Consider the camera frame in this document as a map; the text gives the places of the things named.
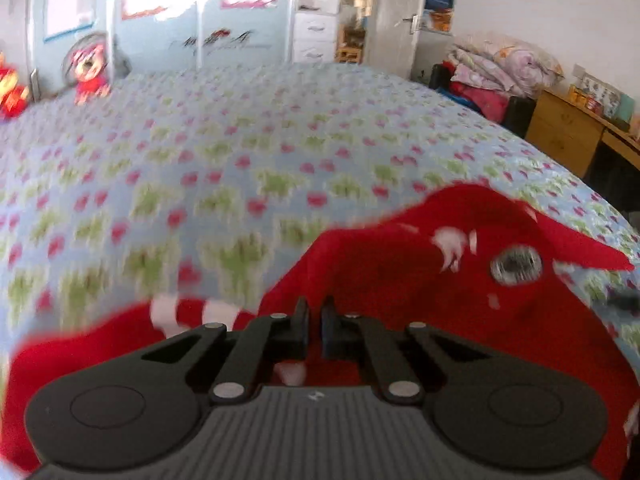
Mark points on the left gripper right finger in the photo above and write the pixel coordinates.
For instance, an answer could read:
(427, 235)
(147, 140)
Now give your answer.
(493, 408)

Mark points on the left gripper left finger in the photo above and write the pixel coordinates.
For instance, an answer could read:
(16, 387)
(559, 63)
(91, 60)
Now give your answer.
(130, 411)

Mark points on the red varsity jacket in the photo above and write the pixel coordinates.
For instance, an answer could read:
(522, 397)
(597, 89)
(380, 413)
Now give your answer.
(467, 260)

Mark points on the frog and heart bedspread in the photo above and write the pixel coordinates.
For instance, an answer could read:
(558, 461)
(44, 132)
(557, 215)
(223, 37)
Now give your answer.
(213, 182)

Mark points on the wooden desk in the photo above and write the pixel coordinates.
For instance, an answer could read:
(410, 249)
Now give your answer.
(571, 134)

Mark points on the black armchair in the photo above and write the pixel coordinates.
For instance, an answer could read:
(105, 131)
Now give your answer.
(512, 112)

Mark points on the red dressed doll plush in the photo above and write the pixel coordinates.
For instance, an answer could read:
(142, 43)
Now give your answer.
(14, 97)

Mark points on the pile of folded quilts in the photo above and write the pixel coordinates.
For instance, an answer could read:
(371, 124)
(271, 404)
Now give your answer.
(493, 61)

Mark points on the pink strawberry bear plush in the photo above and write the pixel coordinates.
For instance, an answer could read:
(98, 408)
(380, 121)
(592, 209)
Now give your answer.
(89, 70)

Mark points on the white drawer cabinet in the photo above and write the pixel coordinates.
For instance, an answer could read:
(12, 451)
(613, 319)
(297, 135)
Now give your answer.
(314, 38)

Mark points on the white door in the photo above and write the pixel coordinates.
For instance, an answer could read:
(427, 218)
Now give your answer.
(392, 36)

